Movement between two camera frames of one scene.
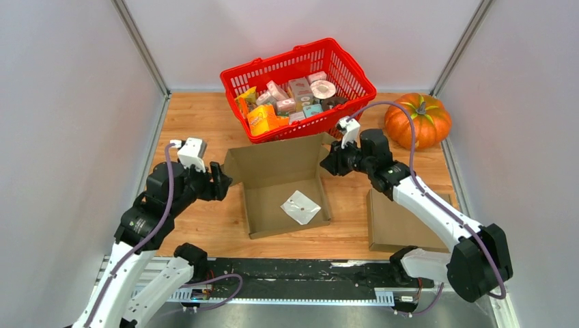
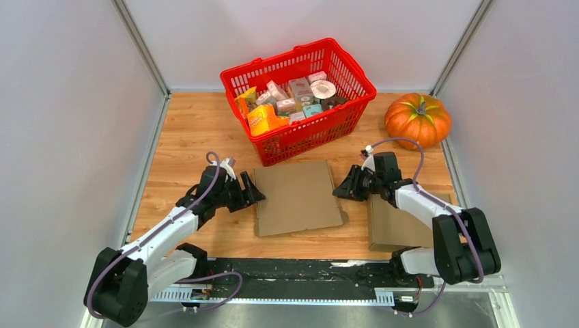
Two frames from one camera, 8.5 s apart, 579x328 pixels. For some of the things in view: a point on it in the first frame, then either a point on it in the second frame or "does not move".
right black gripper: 334,161 to 349,188
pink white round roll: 322,89 does not move
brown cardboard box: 392,227 does not move
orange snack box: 264,118 does not move
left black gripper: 218,188 to 252,195
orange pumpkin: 431,117 does not move
